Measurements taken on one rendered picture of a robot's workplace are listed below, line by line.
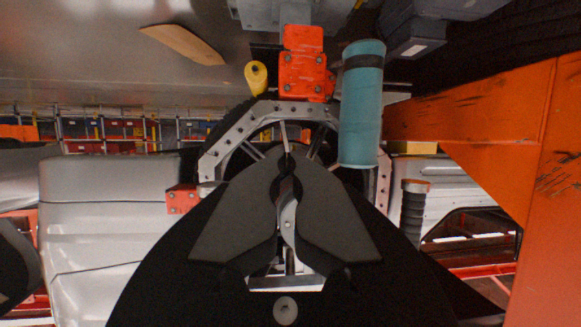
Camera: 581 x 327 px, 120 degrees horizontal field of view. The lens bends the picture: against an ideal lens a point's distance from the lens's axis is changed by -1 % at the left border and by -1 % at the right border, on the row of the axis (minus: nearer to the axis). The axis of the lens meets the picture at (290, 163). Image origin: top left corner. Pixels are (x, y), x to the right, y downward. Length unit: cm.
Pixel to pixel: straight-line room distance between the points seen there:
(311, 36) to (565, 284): 70
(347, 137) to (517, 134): 35
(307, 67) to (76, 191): 85
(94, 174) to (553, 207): 117
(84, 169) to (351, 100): 85
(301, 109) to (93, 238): 84
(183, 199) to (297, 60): 47
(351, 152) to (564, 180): 37
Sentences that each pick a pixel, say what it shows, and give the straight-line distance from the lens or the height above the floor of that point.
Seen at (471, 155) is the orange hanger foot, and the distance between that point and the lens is 68.
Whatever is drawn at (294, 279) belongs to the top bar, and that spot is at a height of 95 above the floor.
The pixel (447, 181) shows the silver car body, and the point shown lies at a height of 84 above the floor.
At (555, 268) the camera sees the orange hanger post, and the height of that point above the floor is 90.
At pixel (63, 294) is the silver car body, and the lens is 115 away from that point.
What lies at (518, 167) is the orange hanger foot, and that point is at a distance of 62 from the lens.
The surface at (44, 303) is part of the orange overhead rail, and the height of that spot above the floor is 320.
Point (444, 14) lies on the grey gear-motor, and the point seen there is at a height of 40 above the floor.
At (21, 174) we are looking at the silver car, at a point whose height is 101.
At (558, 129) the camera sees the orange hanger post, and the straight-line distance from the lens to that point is 57.
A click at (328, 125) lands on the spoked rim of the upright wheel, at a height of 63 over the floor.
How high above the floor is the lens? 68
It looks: 8 degrees up
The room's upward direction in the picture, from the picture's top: 179 degrees counter-clockwise
